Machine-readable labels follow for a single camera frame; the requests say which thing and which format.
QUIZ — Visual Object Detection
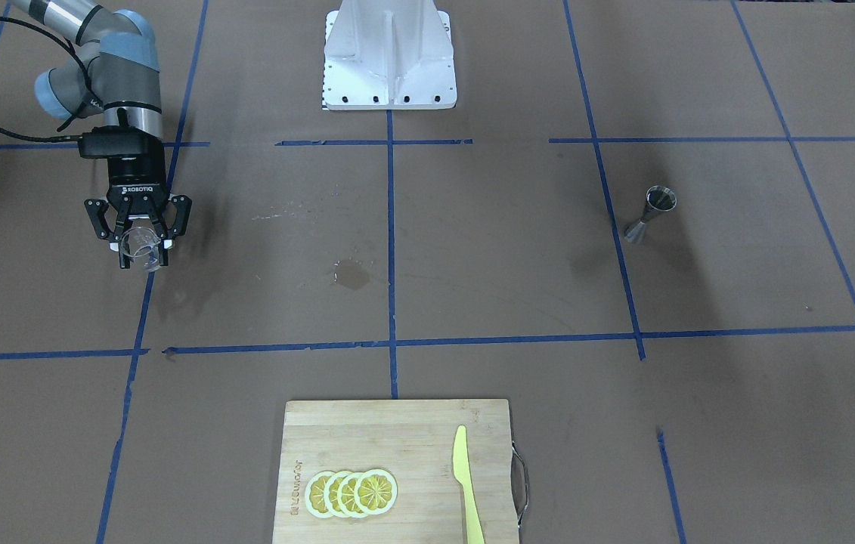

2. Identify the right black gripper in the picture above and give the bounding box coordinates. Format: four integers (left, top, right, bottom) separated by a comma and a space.
84, 151, 193, 270

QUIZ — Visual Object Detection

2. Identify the clear glass shaker cup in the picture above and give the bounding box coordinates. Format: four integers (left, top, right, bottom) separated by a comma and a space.
117, 226, 163, 273

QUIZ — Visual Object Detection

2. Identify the steel double jigger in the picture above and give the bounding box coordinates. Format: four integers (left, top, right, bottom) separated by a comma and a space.
623, 185, 678, 244

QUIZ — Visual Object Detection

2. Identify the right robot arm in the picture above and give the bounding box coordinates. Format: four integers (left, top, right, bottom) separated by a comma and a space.
15, 1, 191, 272

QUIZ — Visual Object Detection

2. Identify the lemon slice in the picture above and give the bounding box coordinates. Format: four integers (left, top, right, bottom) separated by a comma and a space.
355, 468, 398, 515
321, 471, 350, 518
305, 471, 333, 519
335, 472, 365, 518

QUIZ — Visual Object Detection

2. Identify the bamboo cutting board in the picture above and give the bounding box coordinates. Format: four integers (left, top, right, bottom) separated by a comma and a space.
272, 399, 520, 543

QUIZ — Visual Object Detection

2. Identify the yellow plastic knife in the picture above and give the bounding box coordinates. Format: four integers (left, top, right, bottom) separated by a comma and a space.
452, 425, 485, 543

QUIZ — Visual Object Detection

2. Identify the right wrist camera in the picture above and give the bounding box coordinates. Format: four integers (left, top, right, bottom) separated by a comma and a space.
78, 126, 152, 159

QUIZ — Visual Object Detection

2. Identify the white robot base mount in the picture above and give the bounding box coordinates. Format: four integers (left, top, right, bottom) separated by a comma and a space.
321, 1, 458, 111

